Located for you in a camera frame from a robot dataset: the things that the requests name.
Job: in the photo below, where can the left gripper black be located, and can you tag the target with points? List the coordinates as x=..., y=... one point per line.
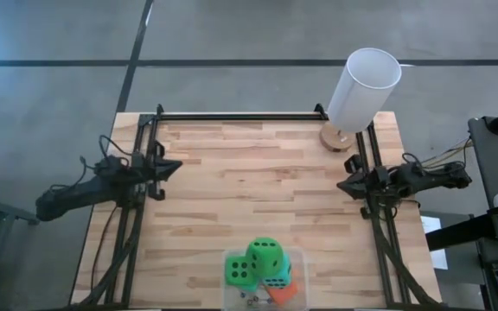
x=143, y=170

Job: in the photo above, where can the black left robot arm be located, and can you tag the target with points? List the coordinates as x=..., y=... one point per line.
x=80, y=192

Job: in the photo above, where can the large cyan foam die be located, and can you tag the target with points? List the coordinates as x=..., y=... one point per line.
x=281, y=276

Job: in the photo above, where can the white paper sheet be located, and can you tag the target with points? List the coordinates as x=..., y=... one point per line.
x=430, y=222

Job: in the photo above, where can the table lamp with wooden base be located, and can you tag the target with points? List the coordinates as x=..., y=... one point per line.
x=361, y=95

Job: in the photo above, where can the black aluminium table frame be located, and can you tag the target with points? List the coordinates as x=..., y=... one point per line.
x=240, y=117

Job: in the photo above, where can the large green foam die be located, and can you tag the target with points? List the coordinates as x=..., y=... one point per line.
x=238, y=270
x=266, y=257

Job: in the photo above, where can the black beam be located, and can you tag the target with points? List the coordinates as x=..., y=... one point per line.
x=456, y=233

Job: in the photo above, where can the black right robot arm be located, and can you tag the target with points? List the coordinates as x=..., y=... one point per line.
x=430, y=177

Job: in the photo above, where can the large orange foam die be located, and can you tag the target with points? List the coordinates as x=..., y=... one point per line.
x=284, y=293

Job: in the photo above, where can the clear plastic container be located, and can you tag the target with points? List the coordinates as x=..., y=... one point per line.
x=301, y=259

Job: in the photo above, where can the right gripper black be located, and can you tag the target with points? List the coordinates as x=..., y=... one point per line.
x=374, y=181

